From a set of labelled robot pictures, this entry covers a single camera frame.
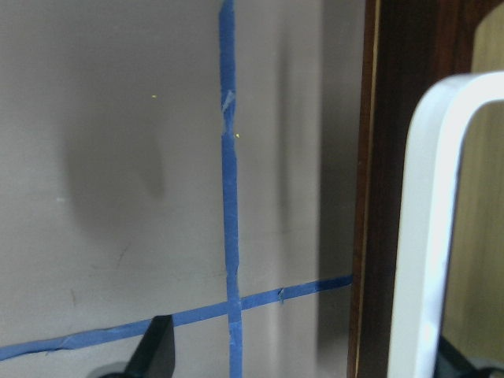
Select light wood drawer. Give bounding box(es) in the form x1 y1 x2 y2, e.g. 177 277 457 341
347 0 497 377

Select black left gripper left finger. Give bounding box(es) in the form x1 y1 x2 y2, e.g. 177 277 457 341
90 315 176 378

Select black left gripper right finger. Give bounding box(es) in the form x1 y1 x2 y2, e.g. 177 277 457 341
433 336 503 378

